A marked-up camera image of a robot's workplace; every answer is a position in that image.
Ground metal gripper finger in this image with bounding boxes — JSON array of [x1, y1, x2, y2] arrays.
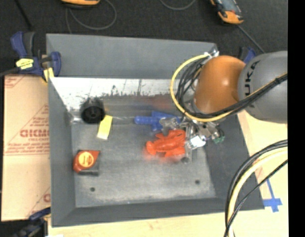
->
[[181, 130, 194, 164], [159, 117, 181, 134]]

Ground blue plastic toy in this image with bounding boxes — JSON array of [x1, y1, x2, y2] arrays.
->
[[134, 110, 182, 132]]

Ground red toy lobster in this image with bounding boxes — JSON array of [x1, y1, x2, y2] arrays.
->
[[145, 129, 188, 158]]

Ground grey metal bin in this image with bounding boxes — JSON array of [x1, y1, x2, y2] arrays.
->
[[45, 33, 265, 227]]

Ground yellow flat strip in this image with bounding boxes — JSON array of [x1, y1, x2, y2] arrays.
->
[[96, 115, 114, 140]]

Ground black round wheel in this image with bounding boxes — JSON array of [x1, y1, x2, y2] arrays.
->
[[80, 99, 106, 124]]

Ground red and yellow tape measure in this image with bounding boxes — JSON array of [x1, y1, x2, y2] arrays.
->
[[73, 150, 101, 176]]

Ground brown cardboard board, red print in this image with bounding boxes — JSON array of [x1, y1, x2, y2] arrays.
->
[[0, 74, 51, 222]]

